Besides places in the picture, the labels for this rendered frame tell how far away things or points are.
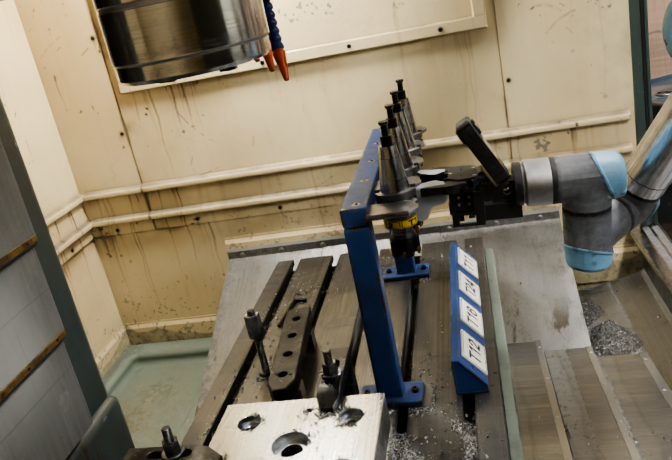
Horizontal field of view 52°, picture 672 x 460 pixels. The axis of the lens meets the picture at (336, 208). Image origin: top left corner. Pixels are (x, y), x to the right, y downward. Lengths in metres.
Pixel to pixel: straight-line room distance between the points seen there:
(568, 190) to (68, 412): 0.87
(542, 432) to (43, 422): 0.80
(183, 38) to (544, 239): 1.28
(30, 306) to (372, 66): 0.97
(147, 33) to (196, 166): 1.24
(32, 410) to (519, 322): 1.01
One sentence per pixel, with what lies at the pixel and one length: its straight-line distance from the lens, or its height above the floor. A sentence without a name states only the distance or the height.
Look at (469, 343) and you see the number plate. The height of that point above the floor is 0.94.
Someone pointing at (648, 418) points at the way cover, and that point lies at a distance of 1.34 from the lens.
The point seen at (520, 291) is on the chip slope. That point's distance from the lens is 1.67.
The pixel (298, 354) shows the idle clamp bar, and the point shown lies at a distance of 1.16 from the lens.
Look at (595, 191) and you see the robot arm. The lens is 1.12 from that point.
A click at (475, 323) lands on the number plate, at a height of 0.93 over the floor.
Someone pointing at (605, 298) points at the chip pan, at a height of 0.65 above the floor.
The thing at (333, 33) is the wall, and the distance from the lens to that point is 1.71.
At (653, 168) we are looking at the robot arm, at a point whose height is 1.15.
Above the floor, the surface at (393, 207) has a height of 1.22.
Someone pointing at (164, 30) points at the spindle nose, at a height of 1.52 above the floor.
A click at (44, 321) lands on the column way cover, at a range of 1.19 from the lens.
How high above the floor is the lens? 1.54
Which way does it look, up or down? 19 degrees down
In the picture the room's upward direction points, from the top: 12 degrees counter-clockwise
